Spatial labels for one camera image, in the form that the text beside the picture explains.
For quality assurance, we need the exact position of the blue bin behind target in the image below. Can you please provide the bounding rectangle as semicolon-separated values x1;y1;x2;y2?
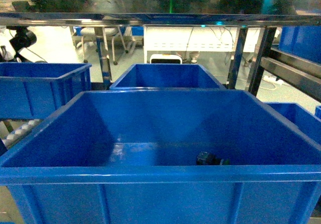
110;64;226;90

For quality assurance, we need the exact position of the white cabinet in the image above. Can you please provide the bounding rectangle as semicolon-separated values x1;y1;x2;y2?
143;25;261;64

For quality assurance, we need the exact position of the big blue target bin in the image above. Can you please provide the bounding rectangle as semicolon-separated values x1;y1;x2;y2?
1;89;320;223

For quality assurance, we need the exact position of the office chair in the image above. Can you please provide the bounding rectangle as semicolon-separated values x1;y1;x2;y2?
69;25;130;65

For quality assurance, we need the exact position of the blue bin far left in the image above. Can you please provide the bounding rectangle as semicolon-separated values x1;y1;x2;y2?
1;62;91;120

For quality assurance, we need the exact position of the blue bin lower right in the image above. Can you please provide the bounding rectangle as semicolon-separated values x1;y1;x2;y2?
266;102;320;144

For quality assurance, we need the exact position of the white roller track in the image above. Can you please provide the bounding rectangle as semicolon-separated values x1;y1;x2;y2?
1;119;42;149

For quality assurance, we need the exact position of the upper steel shelf rail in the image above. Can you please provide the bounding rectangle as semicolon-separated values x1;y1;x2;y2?
1;13;320;27

